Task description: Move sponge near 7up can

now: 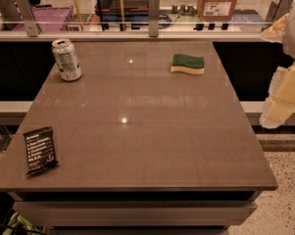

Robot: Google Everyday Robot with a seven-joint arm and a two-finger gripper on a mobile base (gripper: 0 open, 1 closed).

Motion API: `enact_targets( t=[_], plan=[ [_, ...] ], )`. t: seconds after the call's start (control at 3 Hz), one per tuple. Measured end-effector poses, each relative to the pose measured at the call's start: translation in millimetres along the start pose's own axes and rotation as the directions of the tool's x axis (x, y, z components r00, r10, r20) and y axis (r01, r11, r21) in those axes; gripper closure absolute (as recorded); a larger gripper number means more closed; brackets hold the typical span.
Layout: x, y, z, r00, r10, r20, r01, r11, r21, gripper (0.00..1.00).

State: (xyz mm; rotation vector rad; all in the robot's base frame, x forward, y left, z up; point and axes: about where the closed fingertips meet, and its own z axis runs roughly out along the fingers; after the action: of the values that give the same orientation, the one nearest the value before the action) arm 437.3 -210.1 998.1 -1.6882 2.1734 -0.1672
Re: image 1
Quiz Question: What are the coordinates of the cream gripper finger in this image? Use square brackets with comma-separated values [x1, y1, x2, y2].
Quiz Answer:
[260, 13, 289, 43]
[260, 62, 295, 129]

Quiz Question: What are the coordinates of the green and yellow sponge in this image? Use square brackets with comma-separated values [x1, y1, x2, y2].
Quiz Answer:
[171, 54, 205, 75]

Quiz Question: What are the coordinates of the silver 7up soda can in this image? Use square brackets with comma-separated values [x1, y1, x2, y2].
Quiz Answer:
[52, 38, 82, 81]

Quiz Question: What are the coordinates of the cardboard box with label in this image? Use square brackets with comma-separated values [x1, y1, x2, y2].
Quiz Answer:
[197, 0, 237, 21]

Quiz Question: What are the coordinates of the purple plastic crate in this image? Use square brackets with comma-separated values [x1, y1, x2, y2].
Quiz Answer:
[12, 5, 74, 32]

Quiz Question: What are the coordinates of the black snack bar packet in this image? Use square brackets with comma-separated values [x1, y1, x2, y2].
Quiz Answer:
[24, 126, 58, 175]

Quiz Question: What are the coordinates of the right metal railing post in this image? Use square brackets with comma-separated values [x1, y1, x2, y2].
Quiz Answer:
[266, 0, 295, 23]

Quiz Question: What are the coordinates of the metal railing post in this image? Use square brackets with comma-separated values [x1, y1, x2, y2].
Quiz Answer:
[15, 0, 41, 37]
[266, 0, 295, 23]
[148, 0, 160, 37]

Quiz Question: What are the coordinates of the middle metal railing post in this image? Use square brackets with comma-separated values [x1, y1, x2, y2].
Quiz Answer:
[148, 0, 160, 37]

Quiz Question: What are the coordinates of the yellow broom handle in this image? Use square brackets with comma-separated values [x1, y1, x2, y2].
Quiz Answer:
[73, 0, 84, 31]

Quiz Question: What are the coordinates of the left metal railing post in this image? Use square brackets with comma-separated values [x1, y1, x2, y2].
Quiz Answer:
[15, 0, 41, 37]

